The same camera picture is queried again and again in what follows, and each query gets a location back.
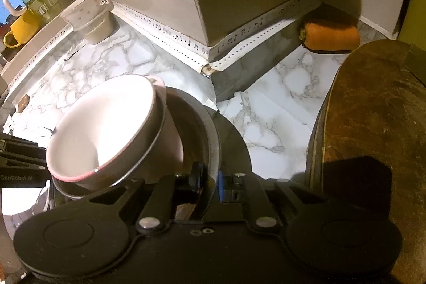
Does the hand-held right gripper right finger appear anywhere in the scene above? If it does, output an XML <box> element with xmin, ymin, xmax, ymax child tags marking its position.
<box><xmin>218</xmin><ymin>171</ymin><xmax>328</xmax><ymax>234</ymax></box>

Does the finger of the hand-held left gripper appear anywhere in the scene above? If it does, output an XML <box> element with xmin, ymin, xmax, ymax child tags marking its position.
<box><xmin>0</xmin><ymin>134</ymin><xmax>47</xmax><ymax>170</ymax></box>

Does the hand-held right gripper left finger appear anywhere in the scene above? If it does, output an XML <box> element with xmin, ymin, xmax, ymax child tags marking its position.
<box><xmin>88</xmin><ymin>162</ymin><xmax>205</xmax><ymax>234</ymax></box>

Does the steel bowl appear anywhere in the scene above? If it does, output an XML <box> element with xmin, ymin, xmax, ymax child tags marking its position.
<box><xmin>50</xmin><ymin>86</ymin><xmax>222</xmax><ymax>221</ymax></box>

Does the pink steel-lined pot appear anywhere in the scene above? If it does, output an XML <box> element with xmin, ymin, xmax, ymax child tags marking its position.
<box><xmin>50</xmin><ymin>76</ymin><xmax>185</xmax><ymax>201</ymax></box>

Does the plain white ceramic bowl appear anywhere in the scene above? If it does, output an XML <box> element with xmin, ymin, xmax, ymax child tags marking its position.
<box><xmin>46</xmin><ymin>74</ymin><xmax>157</xmax><ymax>183</ymax></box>

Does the yellow mug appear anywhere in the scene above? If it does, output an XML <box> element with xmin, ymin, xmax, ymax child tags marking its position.
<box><xmin>3</xmin><ymin>9</ymin><xmax>42</xmax><ymax>48</ymax></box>

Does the clear plastic container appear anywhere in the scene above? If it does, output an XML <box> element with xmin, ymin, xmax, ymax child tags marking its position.
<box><xmin>85</xmin><ymin>3</ymin><xmax>115</xmax><ymax>45</ymax></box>

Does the white music note trim tape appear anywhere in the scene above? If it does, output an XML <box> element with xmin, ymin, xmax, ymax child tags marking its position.
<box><xmin>0</xmin><ymin>0</ymin><xmax>322</xmax><ymax>85</ymax></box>

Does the floral print ceramic bowl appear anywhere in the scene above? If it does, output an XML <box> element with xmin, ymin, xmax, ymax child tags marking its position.
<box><xmin>60</xmin><ymin>0</ymin><xmax>100</xmax><ymax>32</ymax></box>

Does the round wooden chopping block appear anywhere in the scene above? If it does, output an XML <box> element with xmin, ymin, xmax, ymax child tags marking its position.
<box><xmin>305</xmin><ymin>39</ymin><xmax>426</xmax><ymax>284</ymax></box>

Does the carrot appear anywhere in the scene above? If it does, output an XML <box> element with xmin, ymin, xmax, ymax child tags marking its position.
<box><xmin>298</xmin><ymin>22</ymin><xmax>361</xmax><ymax>52</ymax></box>

